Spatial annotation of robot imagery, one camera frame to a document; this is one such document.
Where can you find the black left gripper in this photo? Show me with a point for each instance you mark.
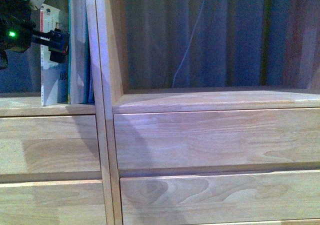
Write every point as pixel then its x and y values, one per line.
pixel 17 31

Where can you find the white paperback book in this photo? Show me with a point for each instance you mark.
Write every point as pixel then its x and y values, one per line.
pixel 54 76

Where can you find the left wooden shelf unit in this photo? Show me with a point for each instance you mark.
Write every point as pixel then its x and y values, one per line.
pixel 55 160

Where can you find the wooden shelf unit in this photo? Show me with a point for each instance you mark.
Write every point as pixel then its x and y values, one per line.
pixel 235 155
pixel 55 160

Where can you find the right wooden shelf unit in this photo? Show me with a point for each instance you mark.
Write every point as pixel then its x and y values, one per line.
pixel 235 155

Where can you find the teal hardcover book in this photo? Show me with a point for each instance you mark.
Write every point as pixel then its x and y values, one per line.
pixel 79 58

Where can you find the grey pleated curtain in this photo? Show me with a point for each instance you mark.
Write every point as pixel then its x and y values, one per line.
pixel 206 43

